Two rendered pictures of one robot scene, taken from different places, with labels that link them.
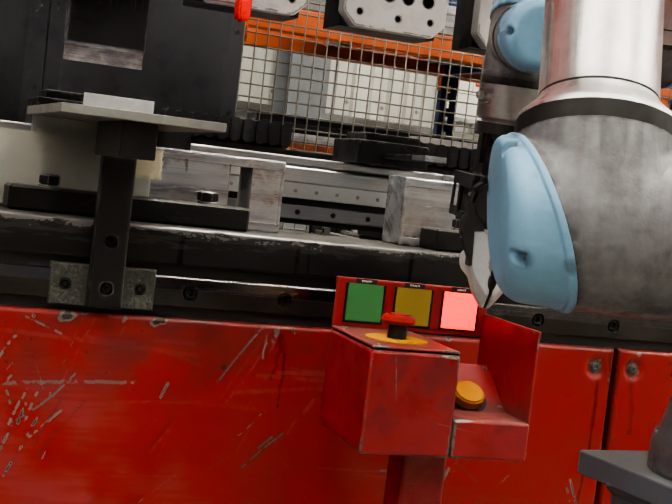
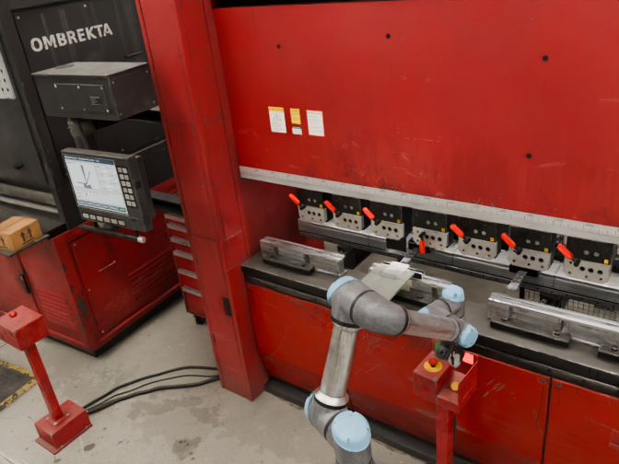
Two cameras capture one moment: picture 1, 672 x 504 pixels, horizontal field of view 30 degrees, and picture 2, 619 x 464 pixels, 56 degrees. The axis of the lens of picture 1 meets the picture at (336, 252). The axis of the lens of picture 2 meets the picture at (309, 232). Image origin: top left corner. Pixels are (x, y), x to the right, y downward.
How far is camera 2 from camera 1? 2.00 m
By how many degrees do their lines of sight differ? 62
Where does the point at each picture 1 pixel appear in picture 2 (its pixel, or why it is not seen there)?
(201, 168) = (423, 285)
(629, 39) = (326, 386)
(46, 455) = (378, 353)
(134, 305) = not seen: hidden behind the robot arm
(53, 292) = not seen: hidden behind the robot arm
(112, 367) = (389, 339)
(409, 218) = (491, 310)
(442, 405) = (432, 391)
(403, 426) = (423, 391)
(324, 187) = (505, 272)
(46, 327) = not seen: hidden behind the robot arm
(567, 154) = (311, 404)
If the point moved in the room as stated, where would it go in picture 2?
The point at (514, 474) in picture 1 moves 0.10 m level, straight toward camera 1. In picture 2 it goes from (512, 400) to (492, 410)
